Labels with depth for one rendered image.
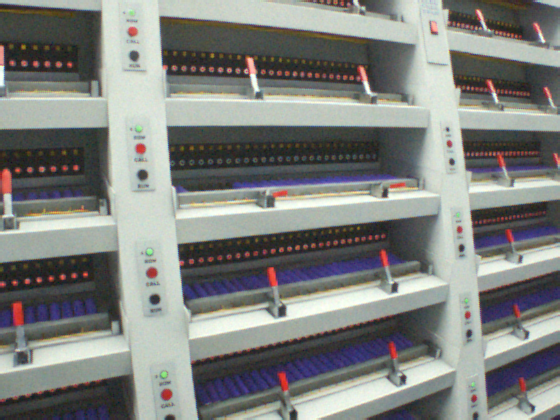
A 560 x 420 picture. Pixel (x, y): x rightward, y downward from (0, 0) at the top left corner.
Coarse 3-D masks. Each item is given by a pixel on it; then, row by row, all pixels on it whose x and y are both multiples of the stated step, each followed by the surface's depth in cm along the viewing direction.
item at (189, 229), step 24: (240, 168) 101; (264, 168) 104; (288, 168) 107; (312, 168) 110; (336, 168) 113; (360, 168) 117; (408, 168) 114; (408, 192) 106; (432, 192) 107; (192, 216) 79; (216, 216) 81; (240, 216) 83; (264, 216) 85; (288, 216) 88; (312, 216) 90; (336, 216) 93; (360, 216) 96; (384, 216) 99; (408, 216) 102; (192, 240) 80
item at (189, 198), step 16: (192, 192) 85; (208, 192) 86; (224, 192) 86; (240, 192) 88; (256, 192) 89; (272, 192) 91; (288, 192) 93; (304, 192) 94; (320, 192) 96; (336, 192) 98; (352, 192) 99
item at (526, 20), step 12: (516, 12) 157; (528, 12) 153; (540, 12) 149; (552, 12) 145; (528, 24) 153; (540, 24) 149; (552, 24) 146; (528, 36) 154; (552, 36) 146; (528, 72) 155; (540, 72) 151; (552, 72) 147; (540, 84) 152; (552, 84) 148; (540, 96) 152; (552, 96) 148; (540, 132) 153; (552, 132) 150; (540, 144) 154; (552, 144) 150; (540, 156) 154; (552, 204) 152; (552, 276) 153
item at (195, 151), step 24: (192, 144) 96; (216, 144) 98; (240, 144) 100; (264, 144) 103; (288, 144) 106; (312, 144) 109; (336, 144) 112; (360, 144) 115; (192, 168) 97; (216, 168) 99
